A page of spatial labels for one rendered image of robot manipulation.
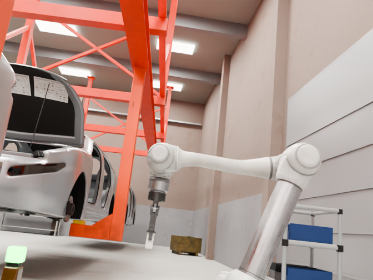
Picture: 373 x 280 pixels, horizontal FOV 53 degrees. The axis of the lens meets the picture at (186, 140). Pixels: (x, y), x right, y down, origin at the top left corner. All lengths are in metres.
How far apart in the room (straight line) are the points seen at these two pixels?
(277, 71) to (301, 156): 5.71
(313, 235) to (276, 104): 4.40
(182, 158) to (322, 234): 1.53
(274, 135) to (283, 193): 5.25
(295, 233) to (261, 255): 1.28
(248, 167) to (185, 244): 10.39
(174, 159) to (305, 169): 0.49
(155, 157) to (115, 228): 3.73
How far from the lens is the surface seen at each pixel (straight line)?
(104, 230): 5.11
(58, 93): 4.92
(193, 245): 12.06
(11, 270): 1.11
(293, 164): 1.45
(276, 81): 7.03
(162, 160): 1.40
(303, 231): 2.70
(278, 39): 7.40
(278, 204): 1.45
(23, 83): 5.03
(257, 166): 1.63
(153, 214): 1.56
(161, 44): 5.76
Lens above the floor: 0.75
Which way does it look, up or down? 14 degrees up
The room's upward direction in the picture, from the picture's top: 6 degrees clockwise
